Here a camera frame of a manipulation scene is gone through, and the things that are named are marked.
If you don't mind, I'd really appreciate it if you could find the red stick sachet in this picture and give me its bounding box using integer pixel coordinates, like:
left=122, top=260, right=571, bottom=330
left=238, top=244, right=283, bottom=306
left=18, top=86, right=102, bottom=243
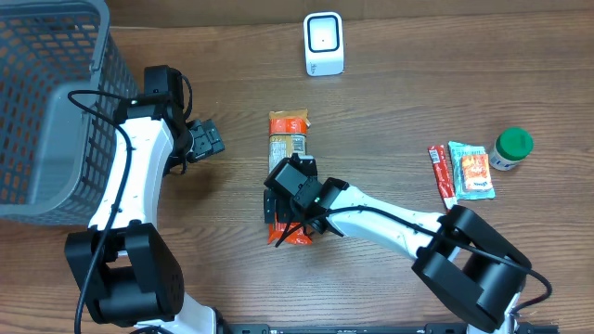
left=428, top=145, right=458, bottom=211

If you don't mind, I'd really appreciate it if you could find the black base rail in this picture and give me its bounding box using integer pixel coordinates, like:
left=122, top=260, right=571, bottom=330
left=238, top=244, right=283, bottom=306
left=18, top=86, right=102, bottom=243
left=222, top=322, right=561, bottom=334

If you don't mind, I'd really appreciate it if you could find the white barcode scanner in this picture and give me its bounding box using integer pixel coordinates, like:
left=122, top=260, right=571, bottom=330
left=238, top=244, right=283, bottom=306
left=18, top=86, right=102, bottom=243
left=303, top=11, right=345, bottom=77

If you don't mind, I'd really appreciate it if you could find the orange noodle packet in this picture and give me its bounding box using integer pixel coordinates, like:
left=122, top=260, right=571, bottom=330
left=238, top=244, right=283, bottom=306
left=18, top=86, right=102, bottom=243
left=267, top=109, right=310, bottom=244

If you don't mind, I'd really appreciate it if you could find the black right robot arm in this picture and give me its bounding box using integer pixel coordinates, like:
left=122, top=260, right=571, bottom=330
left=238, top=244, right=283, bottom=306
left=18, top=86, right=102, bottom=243
left=265, top=154, right=532, bottom=333

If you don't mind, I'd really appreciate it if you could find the grey plastic mesh basket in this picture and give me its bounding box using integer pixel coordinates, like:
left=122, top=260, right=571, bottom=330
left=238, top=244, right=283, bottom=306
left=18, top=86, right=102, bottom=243
left=1, top=0, right=139, bottom=225

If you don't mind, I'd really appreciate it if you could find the green lid white jar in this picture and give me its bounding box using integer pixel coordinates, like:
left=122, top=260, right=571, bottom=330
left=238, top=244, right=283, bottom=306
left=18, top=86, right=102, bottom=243
left=488, top=127, right=534, bottom=171

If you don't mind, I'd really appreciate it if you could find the small orange white box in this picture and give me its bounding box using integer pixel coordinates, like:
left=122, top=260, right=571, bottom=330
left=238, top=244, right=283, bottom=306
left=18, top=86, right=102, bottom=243
left=461, top=154, right=493, bottom=192

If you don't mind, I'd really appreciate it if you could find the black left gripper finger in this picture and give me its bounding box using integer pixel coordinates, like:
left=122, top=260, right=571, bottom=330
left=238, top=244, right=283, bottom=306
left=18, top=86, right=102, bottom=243
left=203, top=134, right=225, bottom=156
left=201, top=119, right=222, bottom=142

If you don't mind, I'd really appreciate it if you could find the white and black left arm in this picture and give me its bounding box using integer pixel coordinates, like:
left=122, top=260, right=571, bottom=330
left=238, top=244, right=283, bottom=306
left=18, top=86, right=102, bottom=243
left=65, top=65, right=230, bottom=334

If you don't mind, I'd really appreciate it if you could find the teal wet wipes pack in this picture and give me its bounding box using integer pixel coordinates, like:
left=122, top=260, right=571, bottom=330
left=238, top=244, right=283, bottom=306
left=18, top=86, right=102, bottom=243
left=448, top=141, right=496, bottom=200

